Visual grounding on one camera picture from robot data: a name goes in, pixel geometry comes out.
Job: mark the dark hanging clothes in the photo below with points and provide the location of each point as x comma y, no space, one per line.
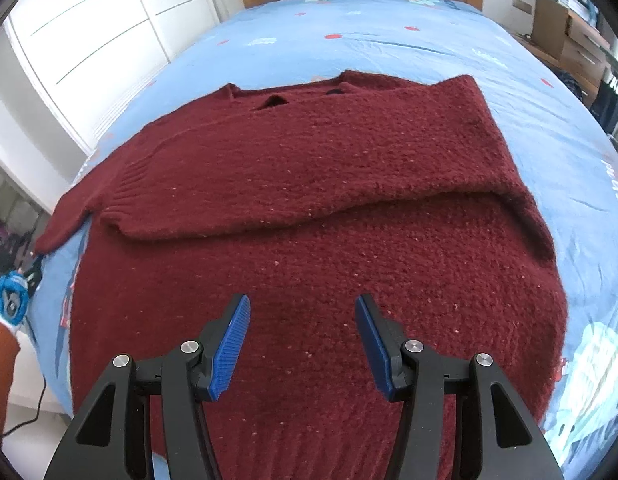
606,105

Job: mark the blue printed bed sheet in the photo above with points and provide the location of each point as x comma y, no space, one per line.
399,45

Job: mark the wooden drawer cabinet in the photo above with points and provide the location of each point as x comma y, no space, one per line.
564,35

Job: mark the dark red knit sweater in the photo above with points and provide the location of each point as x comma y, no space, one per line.
309,200

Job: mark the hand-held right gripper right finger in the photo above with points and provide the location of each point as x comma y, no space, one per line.
374,350

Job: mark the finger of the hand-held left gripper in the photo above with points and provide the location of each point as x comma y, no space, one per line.
35,272

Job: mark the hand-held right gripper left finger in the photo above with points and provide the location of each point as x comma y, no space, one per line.
229,350

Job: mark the white wardrobe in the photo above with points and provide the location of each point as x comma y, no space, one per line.
99,35

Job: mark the person's left forearm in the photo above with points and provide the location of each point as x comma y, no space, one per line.
1,375

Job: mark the wall switch plate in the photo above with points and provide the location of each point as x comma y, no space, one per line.
522,6

